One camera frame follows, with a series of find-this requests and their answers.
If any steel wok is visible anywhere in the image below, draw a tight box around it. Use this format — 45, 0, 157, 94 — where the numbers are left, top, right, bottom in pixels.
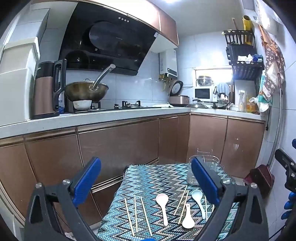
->
64, 64, 116, 102

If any person's right hand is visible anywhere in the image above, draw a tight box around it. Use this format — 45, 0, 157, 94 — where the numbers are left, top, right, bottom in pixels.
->
280, 192, 296, 221

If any pinkish white ceramic spoon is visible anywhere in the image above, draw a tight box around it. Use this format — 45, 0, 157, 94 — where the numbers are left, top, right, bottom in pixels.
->
156, 194, 169, 226

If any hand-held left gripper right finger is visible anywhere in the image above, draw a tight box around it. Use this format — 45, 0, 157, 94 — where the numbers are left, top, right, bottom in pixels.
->
191, 157, 270, 241

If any floral apron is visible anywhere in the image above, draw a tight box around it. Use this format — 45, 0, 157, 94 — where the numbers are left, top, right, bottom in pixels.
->
259, 23, 286, 98

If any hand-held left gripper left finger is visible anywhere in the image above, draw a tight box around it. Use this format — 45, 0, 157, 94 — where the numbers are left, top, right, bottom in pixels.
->
24, 157, 102, 241

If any light blue ceramic spoon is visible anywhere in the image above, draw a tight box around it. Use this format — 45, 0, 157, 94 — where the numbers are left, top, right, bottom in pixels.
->
191, 189, 206, 220

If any rice cooker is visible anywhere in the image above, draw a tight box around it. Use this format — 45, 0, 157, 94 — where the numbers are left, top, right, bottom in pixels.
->
168, 80, 190, 107

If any yellow roll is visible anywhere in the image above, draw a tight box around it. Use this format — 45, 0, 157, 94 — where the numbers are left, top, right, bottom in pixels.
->
242, 15, 253, 45

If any white plastic bag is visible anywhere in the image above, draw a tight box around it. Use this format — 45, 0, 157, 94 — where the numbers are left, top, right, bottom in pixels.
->
250, 96, 271, 113

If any white bottle blue label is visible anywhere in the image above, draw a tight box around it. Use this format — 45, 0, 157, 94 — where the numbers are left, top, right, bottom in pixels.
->
57, 91, 66, 114

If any orange bottle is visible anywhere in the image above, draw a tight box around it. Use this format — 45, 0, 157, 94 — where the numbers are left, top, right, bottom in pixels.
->
246, 95, 256, 113

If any zigzag knitted tablecloth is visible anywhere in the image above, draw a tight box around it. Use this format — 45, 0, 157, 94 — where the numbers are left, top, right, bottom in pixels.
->
96, 163, 241, 241

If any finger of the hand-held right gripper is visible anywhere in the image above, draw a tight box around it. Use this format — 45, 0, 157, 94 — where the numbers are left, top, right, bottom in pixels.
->
275, 149, 296, 173

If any brown electric kettle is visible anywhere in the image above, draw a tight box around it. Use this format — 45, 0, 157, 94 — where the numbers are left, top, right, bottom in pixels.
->
31, 59, 67, 120

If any white microwave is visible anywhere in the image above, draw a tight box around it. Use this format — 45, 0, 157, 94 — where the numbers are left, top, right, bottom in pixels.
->
194, 87, 214, 102

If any white countertop appliance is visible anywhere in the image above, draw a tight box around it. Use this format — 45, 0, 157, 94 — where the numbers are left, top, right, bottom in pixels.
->
0, 37, 41, 127

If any black range hood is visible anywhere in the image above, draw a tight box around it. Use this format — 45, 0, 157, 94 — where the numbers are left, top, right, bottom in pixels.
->
58, 2, 160, 76

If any white water heater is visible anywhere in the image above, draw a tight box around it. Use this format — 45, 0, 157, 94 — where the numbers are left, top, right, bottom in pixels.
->
159, 49, 178, 78

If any stainless steel pot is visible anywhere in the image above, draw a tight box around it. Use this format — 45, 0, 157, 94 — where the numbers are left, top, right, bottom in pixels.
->
196, 75, 214, 87

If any teal printed bag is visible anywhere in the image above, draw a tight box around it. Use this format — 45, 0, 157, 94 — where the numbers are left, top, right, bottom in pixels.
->
259, 70, 273, 102

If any white bowl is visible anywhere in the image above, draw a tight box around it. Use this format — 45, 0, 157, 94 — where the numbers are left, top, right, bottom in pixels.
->
73, 100, 92, 110

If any clear glass utensil holder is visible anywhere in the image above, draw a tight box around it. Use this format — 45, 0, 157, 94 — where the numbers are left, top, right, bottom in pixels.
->
186, 147, 220, 186

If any black gas stove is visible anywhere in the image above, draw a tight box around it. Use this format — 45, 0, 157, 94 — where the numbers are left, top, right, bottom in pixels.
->
67, 100, 151, 114

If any blue towel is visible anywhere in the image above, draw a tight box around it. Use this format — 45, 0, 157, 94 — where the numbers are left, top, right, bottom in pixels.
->
216, 82, 230, 99

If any metal pole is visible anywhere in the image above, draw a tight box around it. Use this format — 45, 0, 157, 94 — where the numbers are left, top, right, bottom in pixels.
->
266, 74, 285, 167

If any spray bottle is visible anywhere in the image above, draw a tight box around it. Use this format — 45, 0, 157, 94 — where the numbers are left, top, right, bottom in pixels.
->
238, 90, 247, 112

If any dark red dustpan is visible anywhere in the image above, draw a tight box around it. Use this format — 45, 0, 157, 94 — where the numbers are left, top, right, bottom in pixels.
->
243, 164, 275, 197

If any dark pan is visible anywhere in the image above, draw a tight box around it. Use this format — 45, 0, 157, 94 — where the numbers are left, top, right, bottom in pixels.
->
211, 98, 232, 110

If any metal pot lid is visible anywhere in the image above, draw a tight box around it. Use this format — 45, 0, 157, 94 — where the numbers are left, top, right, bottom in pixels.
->
186, 99, 208, 109

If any black dish rack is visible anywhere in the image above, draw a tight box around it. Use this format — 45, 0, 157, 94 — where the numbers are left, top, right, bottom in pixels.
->
222, 29, 265, 112

